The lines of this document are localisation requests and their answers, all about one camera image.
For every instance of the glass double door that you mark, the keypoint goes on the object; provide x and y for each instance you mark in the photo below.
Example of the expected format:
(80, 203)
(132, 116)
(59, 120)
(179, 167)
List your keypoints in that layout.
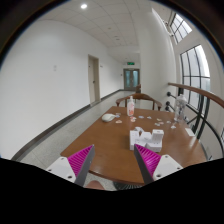
(131, 79)

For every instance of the wooden armchair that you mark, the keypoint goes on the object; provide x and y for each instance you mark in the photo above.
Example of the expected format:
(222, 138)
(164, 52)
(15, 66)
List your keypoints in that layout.
(140, 96)

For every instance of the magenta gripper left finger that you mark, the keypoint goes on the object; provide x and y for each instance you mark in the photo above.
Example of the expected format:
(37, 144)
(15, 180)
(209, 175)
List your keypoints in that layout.
(75, 167)

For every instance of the beige door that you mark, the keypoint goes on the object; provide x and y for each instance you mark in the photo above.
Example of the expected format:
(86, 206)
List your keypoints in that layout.
(93, 78)

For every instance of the clear plastic water bottle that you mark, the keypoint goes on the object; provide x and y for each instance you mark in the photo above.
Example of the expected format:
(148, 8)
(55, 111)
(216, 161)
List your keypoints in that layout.
(180, 105)

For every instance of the wooden handrail with black posts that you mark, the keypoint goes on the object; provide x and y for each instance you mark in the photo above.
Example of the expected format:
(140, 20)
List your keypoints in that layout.
(199, 102)

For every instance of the arched window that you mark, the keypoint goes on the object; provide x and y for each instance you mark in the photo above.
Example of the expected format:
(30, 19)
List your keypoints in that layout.
(195, 69)

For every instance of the white plastic bottle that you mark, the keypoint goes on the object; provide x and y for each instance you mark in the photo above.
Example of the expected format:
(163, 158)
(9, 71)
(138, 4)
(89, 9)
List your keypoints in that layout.
(130, 107)

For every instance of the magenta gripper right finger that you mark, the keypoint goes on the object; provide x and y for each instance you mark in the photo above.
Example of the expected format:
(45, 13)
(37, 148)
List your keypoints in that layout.
(153, 166)

